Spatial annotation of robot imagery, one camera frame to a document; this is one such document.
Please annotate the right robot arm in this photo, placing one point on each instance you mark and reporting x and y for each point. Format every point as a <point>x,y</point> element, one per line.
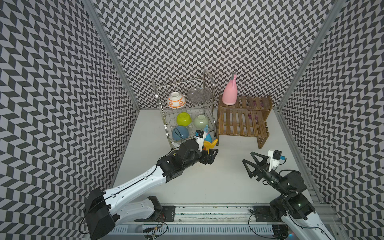
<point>291,211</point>

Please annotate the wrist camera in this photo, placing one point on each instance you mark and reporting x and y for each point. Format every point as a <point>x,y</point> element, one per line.
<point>276,158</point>
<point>200,136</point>

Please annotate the white orange patterned bowl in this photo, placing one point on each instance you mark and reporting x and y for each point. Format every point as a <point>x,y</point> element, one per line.
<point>176,100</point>

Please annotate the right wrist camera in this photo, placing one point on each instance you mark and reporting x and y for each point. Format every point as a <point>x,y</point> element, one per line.
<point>276,158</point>

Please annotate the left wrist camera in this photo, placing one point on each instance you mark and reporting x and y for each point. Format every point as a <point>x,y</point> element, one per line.
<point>200,136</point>

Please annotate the blue spray bottle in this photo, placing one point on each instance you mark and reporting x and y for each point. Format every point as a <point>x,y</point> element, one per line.
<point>208,137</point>

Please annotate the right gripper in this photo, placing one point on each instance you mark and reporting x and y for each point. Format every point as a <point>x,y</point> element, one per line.
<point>262,170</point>

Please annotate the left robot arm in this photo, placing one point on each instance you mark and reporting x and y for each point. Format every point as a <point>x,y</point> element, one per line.
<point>105,209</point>

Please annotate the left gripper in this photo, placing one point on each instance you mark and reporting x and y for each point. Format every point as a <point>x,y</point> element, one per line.
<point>210,156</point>

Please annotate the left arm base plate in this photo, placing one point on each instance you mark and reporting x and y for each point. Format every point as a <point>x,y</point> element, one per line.
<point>167,214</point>

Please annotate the blue bowl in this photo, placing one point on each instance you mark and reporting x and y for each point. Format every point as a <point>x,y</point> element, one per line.
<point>180,133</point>

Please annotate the wooden slatted shelf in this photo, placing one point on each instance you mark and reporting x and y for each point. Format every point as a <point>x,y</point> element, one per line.
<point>246,118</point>

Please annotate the aluminium front rail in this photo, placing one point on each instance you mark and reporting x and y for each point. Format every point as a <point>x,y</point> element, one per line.
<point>215,214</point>

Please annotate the yellow watering can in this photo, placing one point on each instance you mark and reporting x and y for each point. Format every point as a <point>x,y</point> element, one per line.
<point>208,145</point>

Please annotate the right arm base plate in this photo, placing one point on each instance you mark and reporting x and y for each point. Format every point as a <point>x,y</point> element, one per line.
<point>263,214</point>

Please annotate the lime green bowl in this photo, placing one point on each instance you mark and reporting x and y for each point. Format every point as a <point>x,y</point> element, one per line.
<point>184,119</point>

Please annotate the pale green bowl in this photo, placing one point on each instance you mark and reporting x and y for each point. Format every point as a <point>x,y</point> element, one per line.
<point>201,121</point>

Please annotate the pink spray bottle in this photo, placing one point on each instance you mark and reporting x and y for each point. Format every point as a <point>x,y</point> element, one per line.
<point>230,93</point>

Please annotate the metal dish rack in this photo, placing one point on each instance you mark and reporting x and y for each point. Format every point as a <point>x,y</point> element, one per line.
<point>169,116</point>

